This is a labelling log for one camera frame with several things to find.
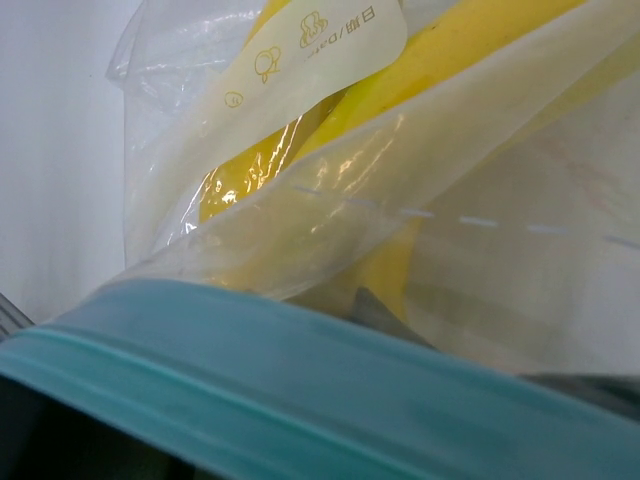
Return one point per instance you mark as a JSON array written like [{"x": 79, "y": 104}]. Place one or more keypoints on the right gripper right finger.
[{"x": 615, "y": 393}]

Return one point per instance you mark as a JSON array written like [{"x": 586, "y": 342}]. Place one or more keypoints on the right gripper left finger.
[{"x": 42, "y": 438}]

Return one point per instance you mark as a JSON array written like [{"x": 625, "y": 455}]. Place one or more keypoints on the clear zip top bag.
[{"x": 528, "y": 264}]

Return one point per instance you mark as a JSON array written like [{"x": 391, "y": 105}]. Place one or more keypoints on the yellow fake banana bunch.
[{"x": 481, "y": 78}]

